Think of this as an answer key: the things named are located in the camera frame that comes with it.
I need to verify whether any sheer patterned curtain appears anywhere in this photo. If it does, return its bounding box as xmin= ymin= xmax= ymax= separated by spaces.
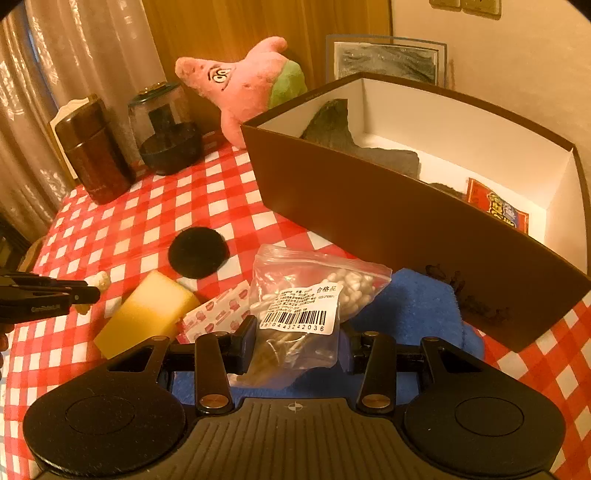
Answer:
xmin=0 ymin=0 xmax=167 ymax=241

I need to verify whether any red snack packet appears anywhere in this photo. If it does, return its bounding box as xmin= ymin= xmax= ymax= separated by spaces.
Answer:
xmin=464 ymin=176 xmax=530 ymax=233

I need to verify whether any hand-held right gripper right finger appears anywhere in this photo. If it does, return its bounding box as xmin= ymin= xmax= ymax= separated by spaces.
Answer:
xmin=338 ymin=324 xmax=498 ymax=411

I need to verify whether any brown cylindrical canister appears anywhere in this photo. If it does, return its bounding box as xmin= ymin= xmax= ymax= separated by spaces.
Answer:
xmin=54 ymin=95 xmax=137 ymax=206

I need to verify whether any brown cardboard box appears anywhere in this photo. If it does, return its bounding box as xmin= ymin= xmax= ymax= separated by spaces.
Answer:
xmin=241 ymin=71 xmax=591 ymax=354

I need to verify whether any black round foam pad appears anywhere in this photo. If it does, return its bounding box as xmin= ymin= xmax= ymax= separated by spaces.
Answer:
xmin=167 ymin=226 xmax=230 ymax=280

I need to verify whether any wooden door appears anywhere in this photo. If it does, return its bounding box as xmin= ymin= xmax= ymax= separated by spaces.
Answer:
xmin=141 ymin=0 xmax=394 ymax=134

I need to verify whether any grey cloth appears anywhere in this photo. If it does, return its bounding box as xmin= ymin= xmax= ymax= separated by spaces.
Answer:
xmin=301 ymin=98 xmax=422 ymax=180

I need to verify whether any red white striped packet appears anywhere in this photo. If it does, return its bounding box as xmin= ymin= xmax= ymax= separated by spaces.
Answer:
xmin=177 ymin=281 xmax=254 ymax=346

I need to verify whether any yellow sponge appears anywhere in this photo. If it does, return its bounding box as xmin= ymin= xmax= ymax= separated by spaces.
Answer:
xmin=93 ymin=270 xmax=202 ymax=359

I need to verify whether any blue towel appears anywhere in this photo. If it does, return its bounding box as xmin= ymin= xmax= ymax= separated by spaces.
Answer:
xmin=172 ymin=268 xmax=485 ymax=409

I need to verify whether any glass jar with dark base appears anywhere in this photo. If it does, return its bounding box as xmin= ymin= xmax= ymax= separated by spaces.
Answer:
xmin=128 ymin=82 xmax=203 ymax=176

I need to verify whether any pink star plush toy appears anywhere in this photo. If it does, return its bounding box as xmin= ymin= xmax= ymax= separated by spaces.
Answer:
xmin=174 ymin=37 xmax=308 ymax=149

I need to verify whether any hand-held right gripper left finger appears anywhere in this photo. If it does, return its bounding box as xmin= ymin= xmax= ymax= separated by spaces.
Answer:
xmin=104 ymin=315 xmax=258 ymax=415

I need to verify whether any red white checkered tablecloth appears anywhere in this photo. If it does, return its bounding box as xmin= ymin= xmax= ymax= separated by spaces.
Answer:
xmin=0 ymin=131 xmax=591 ymax=480

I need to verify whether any grey picture frame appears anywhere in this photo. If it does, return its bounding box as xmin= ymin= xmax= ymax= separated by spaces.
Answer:
xmin=325 ymin=34 xmax=450 ymax=89

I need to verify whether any plastic bag of cotton swabs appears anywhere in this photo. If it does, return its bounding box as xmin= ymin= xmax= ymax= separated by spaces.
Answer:
xmin=229 ymin=244 xmax=394 ymax=389

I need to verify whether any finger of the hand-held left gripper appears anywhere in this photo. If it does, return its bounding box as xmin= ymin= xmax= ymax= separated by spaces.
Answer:
xmin=28 ymin=281 xmax=101 ymax=306
xmin=0 ymin=272 xmax=63 ymax=291

